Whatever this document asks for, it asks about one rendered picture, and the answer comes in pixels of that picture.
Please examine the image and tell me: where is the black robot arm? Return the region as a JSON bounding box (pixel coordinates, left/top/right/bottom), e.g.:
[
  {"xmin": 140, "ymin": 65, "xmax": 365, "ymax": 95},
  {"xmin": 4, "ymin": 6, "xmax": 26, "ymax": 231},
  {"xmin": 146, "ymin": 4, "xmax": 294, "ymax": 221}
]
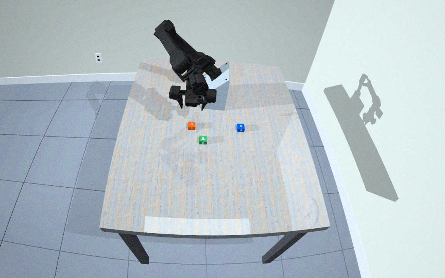
[{"xmin": 154, "ymin": 20, "xmax": 222, "ymax": 107}]

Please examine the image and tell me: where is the green block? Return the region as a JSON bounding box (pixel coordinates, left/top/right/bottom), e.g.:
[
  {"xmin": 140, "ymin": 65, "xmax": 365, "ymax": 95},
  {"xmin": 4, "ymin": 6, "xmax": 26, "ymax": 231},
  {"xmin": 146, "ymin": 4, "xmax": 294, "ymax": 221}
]
[{"xmin": 199, "ymin": 136, "xmax": 207, "ymax": 144}]

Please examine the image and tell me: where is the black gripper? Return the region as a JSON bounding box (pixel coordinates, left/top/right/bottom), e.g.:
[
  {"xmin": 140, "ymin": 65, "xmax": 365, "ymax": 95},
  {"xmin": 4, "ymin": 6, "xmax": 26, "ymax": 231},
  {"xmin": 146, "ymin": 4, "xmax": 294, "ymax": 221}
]
[{"xmin": 169, "ymin": 81, "xmax": 217, "ymax": 111}]

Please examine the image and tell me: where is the blue block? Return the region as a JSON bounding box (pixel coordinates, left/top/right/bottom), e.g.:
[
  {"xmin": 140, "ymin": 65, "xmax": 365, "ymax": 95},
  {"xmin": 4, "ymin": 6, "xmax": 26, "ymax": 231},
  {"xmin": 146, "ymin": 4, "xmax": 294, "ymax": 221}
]
[{"xmin": 237, "ymin": 124, "xmax": 245, "ymax": 132}]

